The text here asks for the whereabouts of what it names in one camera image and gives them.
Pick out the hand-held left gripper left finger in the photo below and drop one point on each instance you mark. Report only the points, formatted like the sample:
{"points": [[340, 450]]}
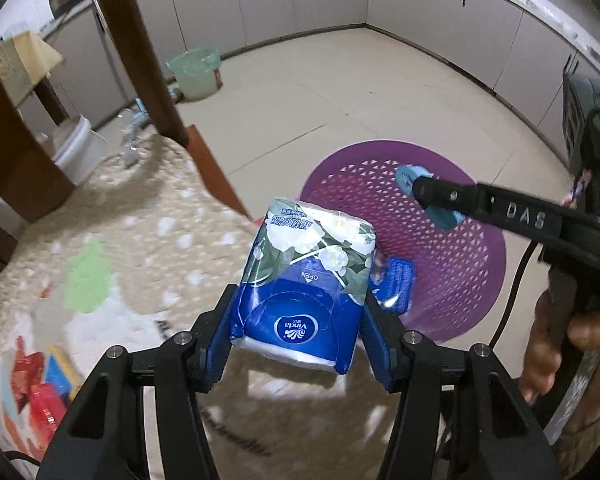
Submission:
{"points": [[220, 340]]}

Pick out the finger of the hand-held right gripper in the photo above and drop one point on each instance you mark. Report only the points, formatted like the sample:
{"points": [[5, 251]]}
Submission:
{"points": [[447, 217], [505, 212]]}

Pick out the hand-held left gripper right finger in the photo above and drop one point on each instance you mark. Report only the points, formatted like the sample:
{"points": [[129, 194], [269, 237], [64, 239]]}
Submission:
{"points": [[375, 340]]}

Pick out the purple plastic basket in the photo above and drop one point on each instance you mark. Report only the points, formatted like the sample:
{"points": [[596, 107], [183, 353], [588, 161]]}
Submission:
{"points": [[455, 270]]}

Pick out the blue floral tissue pack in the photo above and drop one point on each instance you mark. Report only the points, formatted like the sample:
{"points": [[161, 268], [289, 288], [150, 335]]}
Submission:
{"points": [[300, 280]]}

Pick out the blue yellow packet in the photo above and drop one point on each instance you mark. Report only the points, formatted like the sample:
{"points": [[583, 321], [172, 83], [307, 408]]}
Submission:
{"points": [[60, 370]]}

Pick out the small red packet box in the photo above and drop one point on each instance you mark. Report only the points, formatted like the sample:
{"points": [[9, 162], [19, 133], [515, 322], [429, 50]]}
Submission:
{"points": [[45, 410]]}

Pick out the red paper piece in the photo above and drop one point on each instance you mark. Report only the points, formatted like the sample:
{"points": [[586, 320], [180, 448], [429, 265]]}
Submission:
{"points": [[25, 375]]}

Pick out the green trash bin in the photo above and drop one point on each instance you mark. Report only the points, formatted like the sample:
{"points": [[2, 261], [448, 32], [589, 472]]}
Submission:
{"points": [[195, 77]]}

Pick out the person's right hand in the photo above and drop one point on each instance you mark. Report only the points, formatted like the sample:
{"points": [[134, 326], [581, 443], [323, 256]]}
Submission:
{"points": [[537, 360]]}

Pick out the white bucket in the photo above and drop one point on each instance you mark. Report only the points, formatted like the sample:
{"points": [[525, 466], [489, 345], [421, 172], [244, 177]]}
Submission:
{"points": [[75, 150]]}

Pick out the grey kitchen cabinets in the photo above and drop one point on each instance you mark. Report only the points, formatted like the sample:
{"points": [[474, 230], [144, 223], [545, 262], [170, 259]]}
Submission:
{"points": [[300, 0]]}

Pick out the dark wooden chair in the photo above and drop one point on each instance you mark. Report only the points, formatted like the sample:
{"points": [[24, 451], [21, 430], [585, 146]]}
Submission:
{"points": [[140, 60]]}

